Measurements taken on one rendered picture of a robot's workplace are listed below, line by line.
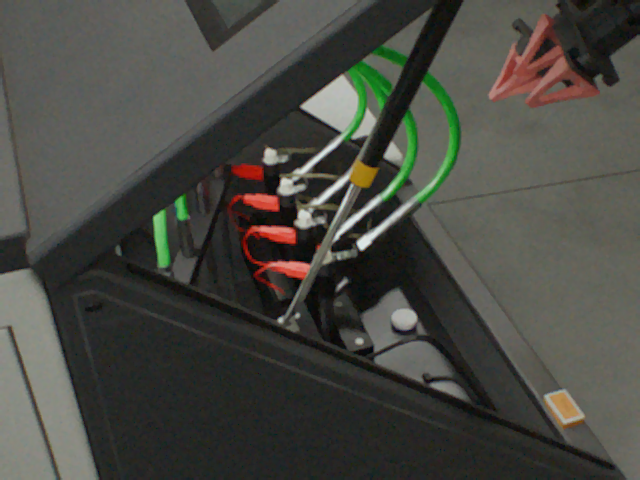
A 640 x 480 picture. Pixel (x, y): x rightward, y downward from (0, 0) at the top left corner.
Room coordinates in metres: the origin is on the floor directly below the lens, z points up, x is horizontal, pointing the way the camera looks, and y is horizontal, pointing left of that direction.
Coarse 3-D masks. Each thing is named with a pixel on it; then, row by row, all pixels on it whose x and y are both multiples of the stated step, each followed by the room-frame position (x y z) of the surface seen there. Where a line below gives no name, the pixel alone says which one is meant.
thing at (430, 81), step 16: (384, 48) 0.98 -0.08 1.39; (400, 64) 0.98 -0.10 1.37; (432, 80) 0.99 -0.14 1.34; (448, 96) 1.00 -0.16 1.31; (448, 112) 1.00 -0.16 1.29; (448, 160) 1.00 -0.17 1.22; (432, 192) 0.99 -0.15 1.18; (160, 224) 0.90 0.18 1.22; (160, 240) 0.90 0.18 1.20; (160, 256) 0.90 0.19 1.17
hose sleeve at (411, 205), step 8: (408, 200) 0.99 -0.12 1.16; (416, 200) 0.99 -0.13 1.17; (400, 208) 0.99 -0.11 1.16; (408, 208) 0.99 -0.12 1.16; (416, 208) 0.99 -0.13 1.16; (392, 216) 0.98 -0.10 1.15; (400, 216) 0.98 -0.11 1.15; (408, 216) 0.98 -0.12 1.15; (384, 224) 0.98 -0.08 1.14; (392, 224) 0.98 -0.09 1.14; (400, 224) 0.98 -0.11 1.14; (376, 232) 0.98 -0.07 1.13; (384, 232) 0.97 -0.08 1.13; (376, 240) 0.97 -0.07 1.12
